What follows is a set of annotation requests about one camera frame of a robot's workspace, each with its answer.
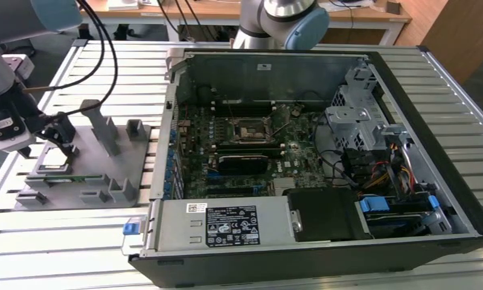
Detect silver CPU chip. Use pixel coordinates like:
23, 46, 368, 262
38, 148, 71, 170

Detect metal socket cover frame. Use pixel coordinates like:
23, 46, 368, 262
263, 104, 286, 137

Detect metal wire locking lever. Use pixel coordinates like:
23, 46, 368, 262
271, 116, 302, 137

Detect CPU socket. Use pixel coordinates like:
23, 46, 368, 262
231, 117, 275, 144

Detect green RAM stick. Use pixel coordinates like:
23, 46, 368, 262
42, 174, 106, 184

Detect grey parts rack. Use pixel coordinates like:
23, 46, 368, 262
13, 98, 152, 210

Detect black office chair base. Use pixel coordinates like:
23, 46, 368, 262
78, 23, 142, 40

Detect grey power supply unit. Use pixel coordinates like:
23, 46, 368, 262
142, 195, 298, 252

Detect black RAM slot white clips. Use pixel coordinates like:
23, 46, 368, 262
212, 152, 286, 157
212, 146, 286, 152
210, 106, 276, 112
210, 100, 276, 106

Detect black expansion slot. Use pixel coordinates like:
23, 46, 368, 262
206, 186, 262, 196

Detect black graphics card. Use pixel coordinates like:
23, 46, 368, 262
215, 153, 270, 176

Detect silver finned chipset heatsink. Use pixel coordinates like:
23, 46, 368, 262
271, 176, 298, 193

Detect green motherboard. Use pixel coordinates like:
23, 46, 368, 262
170, 101, 349, 201

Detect black open PC case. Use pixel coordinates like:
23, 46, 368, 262
120, 47, 483, 289

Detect black plastic shroud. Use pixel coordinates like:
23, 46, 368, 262
284, 187, 372, 243

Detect silver perforated drive cage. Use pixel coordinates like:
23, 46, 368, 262
324, 66, 389, 152

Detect blue disk carrier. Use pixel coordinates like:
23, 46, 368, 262
356, 195, 429, 237

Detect wooden cabinet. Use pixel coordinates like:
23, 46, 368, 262
393, 0, 483, 85

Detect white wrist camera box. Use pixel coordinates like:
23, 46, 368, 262
0, 116, 37, 152

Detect black cable with brass plug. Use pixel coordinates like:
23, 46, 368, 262
22, 0, 104, 92

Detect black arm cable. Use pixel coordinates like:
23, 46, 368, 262
62, 0, 119, 117

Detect silver drive cage bracket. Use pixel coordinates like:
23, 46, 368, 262
324, 106, 372, 129

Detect black drive data wire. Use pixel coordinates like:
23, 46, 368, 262
312, 114, 359, 190

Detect black wire connector block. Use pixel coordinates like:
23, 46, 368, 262
343, 149, 373, 179

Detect coloured power wire bundle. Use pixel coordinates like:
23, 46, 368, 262
359, 143, 415, 197

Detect silver disk bay frame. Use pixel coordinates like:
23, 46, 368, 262
372, 123, 455, 236

